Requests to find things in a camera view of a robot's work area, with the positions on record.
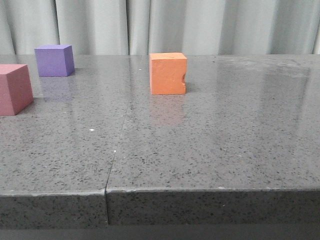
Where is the purple foam block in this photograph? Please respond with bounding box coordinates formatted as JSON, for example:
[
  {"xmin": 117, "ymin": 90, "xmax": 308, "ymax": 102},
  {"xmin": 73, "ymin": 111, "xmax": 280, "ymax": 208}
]
[{"xmin": 34, "ymin": 44, "xmax": 75, "ymax": 77}]

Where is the pink foam block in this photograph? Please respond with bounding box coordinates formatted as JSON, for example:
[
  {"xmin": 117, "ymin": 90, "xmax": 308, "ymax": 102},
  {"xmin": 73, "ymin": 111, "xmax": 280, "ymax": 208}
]
[{"xmin": 0, "ymin": 64, "xmax": 34, "ymax": 116}]

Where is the orange foam block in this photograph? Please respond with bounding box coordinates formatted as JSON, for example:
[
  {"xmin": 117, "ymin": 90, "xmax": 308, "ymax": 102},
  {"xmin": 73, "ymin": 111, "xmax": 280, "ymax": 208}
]
[{"xmin": 149, "ymin": 52, "xmax": 188, "ymax": 95}]

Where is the grey curtain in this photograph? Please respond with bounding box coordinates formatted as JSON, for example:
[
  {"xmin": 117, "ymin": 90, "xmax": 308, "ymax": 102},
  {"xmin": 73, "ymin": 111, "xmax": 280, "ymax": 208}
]
[{"xmin": 0, "ymin": 0, "xmax": 320, "ymax": 55}]

